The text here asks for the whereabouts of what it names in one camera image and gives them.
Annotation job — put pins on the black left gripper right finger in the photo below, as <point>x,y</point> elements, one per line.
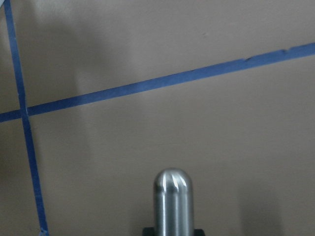
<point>198,232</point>

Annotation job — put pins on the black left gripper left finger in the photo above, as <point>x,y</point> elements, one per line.
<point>148,232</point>

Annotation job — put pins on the steel muddler with black tip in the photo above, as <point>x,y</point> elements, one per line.
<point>173,203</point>

